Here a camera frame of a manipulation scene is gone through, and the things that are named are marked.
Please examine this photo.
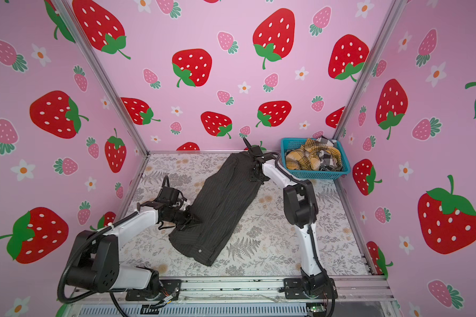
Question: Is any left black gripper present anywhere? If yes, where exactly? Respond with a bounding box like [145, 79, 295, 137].
[168, 205, 204, 230]

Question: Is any dark grey pinstripe shirt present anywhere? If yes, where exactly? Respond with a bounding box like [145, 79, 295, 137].
[169, 152, 262, 266]

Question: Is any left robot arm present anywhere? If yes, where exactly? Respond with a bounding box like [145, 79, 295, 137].
[57, 202, 201, 304]

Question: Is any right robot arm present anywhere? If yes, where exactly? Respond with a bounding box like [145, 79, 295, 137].
[252, 153, 337, 301]

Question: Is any teal plastic basket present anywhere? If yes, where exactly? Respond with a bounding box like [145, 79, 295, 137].
[281, 137, 351, 180]

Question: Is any yellow plaid shirt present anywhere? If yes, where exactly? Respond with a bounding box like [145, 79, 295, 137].
[286, 137, 343, 172]

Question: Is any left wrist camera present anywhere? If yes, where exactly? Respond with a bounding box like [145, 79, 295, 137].
[157, 187, 183, 205]

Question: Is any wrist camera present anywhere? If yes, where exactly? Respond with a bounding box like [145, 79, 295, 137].
[247, 145, 264, 157]
[157, 187, 183, 205]

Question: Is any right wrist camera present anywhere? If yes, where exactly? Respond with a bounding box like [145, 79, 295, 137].
[247, 145, 264, 157]

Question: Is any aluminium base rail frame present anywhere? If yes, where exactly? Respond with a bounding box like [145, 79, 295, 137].
[63, 276, 402, 316]

